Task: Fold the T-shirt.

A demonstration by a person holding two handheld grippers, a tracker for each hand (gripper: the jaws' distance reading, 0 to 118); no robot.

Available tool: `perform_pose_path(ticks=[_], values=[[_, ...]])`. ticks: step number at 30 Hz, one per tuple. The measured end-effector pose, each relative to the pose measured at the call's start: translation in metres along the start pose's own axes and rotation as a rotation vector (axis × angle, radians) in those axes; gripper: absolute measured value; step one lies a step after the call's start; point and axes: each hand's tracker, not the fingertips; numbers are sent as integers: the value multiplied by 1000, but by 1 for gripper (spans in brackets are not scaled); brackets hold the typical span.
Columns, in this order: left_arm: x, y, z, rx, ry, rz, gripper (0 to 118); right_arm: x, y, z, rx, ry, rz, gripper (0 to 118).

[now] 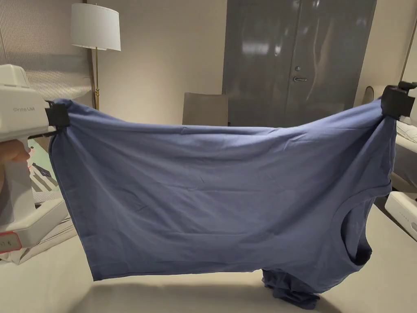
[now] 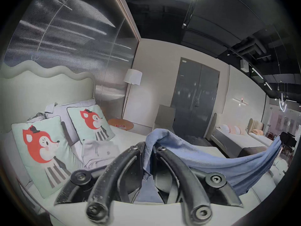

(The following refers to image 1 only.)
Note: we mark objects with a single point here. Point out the beige armchair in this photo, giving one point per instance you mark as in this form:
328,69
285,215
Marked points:
371,96

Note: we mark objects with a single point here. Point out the person's left hand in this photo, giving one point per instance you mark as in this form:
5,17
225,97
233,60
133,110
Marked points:
13,153

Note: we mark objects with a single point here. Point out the bed with beige sheet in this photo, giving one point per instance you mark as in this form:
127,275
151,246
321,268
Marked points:
163,293

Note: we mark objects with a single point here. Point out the blue t-shirt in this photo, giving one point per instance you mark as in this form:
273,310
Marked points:
211,189

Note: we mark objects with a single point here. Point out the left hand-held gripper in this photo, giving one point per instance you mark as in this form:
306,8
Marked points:
19,107

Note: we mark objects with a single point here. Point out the printed carton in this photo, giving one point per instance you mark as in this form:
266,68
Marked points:
42,177

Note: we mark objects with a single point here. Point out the grey double door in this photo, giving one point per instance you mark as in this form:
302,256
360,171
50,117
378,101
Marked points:
277,58

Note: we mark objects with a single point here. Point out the floor lamp with white shade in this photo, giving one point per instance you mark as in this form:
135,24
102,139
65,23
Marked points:
96,27

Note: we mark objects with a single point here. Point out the white quilted cushion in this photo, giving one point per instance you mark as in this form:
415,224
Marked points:
407,133

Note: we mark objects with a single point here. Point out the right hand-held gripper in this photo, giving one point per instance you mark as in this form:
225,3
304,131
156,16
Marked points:
397,102

